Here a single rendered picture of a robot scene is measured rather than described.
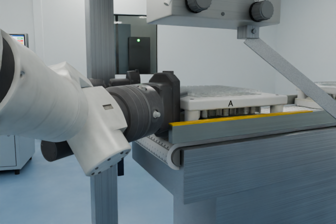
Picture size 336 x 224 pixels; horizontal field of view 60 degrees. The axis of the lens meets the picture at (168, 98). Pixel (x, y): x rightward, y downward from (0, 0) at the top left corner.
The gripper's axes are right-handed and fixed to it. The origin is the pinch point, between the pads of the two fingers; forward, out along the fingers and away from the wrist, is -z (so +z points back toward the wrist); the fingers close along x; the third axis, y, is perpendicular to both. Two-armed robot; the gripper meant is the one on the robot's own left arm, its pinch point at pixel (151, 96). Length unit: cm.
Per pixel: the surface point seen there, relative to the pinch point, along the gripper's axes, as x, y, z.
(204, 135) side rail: 5.1, 19.5, -4.6
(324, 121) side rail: 5.8, 15.0, -36.1
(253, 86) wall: 45, -463, -336
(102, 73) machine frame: -5.3, -7.3, 10.6
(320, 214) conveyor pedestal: 31, 10, -42
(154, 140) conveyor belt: 7.4, 12.0, 2.7
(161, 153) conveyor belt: 8.6, 16.7, 2.5
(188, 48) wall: -35, -478, -197
